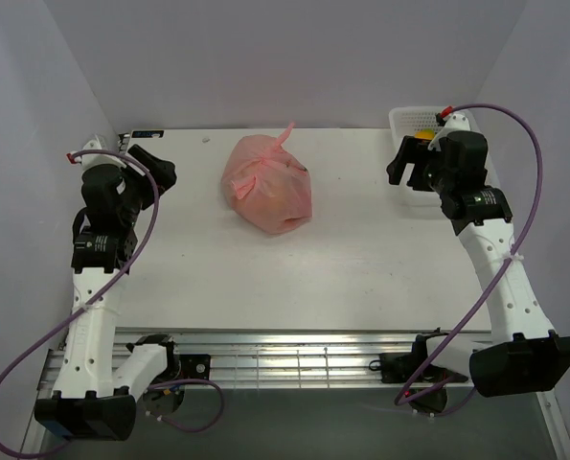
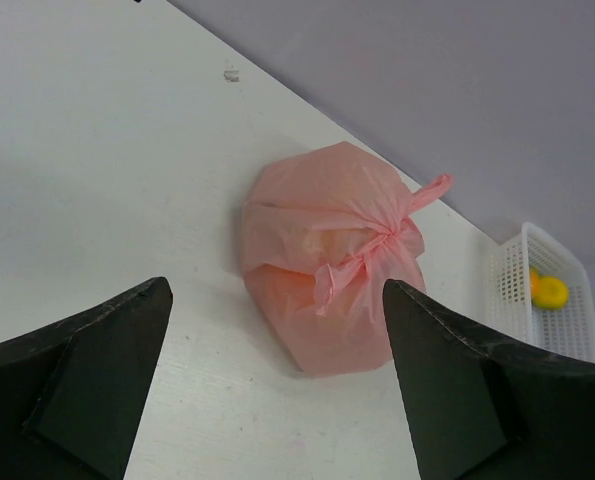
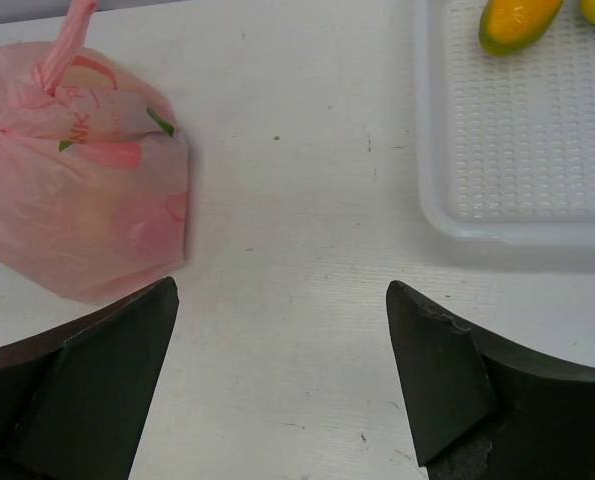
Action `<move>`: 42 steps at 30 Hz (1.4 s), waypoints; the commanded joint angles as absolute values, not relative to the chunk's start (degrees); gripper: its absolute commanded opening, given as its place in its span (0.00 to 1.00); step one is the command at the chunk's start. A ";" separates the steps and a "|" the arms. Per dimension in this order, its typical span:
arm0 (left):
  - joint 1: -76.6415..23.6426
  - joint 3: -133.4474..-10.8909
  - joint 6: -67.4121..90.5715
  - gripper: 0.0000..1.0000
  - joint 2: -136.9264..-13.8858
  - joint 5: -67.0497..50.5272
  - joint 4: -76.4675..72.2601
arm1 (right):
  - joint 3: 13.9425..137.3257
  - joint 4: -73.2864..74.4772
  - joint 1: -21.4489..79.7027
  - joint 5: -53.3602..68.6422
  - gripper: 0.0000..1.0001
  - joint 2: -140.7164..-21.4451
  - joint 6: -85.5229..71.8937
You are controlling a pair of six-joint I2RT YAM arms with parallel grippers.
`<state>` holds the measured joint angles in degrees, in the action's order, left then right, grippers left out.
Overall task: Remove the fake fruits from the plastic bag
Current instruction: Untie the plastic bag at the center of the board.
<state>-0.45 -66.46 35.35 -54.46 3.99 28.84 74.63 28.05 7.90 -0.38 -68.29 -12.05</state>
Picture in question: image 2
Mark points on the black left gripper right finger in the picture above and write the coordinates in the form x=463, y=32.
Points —
x=483, y=405

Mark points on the pink plastic bag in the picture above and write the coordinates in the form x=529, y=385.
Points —
x=322, y=232

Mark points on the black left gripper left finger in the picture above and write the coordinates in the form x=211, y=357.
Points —
x=72, y=393

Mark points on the yellow green fake lemon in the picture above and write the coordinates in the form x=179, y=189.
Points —
x=554, y=294

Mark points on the white plastic basket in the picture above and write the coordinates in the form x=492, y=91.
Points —
x=569, y=331

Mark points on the orange green fake mango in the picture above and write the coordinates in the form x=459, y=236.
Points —
x=535, y=283

